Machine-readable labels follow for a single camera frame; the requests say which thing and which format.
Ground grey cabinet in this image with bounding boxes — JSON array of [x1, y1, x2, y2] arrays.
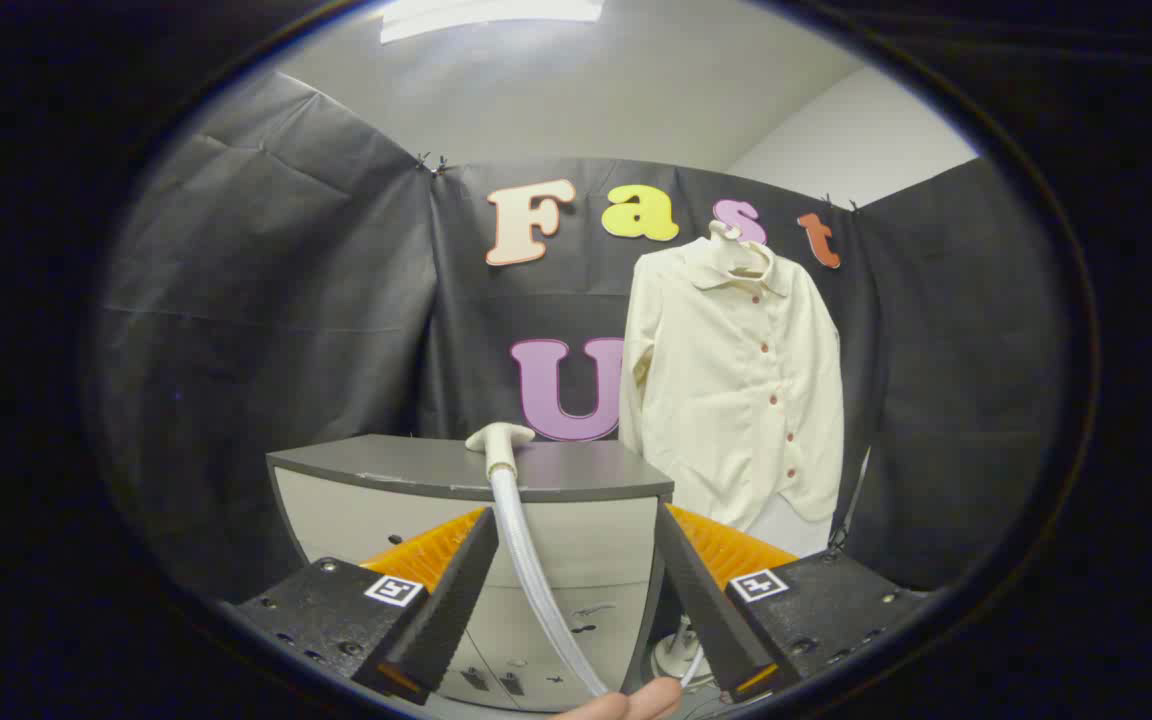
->
[[266, 433, 677, 713]]

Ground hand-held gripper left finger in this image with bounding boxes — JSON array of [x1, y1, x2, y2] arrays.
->
[[221, 507, 500, 706]]

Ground white garment steamer hose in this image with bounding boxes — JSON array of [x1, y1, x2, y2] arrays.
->
[[489, 465, 609, 698]]

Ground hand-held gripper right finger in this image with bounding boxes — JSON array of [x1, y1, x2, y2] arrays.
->
[[654, 502, 942, 703]]

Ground white clothes hanger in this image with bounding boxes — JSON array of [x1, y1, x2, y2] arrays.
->
[[706, 220, 772, 276]]

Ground cream button shirt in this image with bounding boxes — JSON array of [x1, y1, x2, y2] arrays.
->
[[619, 235, 845, 531]]

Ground white hanging board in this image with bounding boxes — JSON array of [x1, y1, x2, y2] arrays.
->
[[741, 492, 835, 559]]

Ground ceiling light panel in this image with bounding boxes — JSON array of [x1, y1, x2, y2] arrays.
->
[[379, 0, 605, 44]]

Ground white garment steamer base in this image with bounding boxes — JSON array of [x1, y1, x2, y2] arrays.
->
[[651, 615, 712, 691]]

